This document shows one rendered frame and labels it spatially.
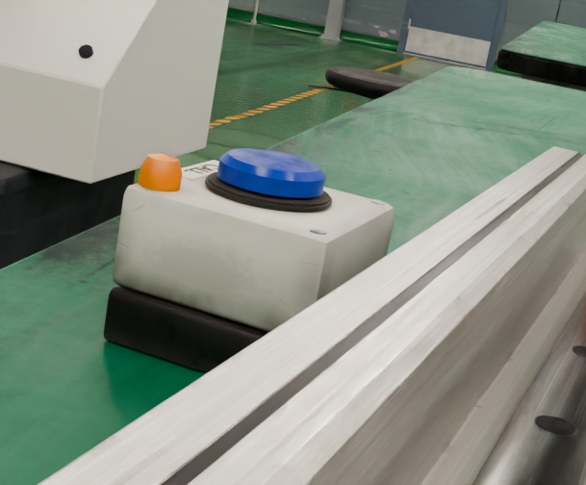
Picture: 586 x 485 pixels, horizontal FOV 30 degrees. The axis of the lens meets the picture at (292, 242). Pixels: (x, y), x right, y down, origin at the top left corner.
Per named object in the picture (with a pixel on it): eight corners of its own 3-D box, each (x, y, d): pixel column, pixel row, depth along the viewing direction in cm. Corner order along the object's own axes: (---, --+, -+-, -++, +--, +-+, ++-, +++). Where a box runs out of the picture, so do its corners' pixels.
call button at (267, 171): (240, 189, 44) (247, 140, 43) (332, 214, 42) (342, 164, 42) (193, 204, 40) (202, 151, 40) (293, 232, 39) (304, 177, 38)
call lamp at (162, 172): (151, 178, 40) (156, 146, 40) (187, 188, 40) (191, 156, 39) (130, 184, 39) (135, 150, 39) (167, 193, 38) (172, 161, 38)
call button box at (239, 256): (197, 292, 48) (220, 150, 46) (409, 356, 44) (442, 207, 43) (99, 341, 40) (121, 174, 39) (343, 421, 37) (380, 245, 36)
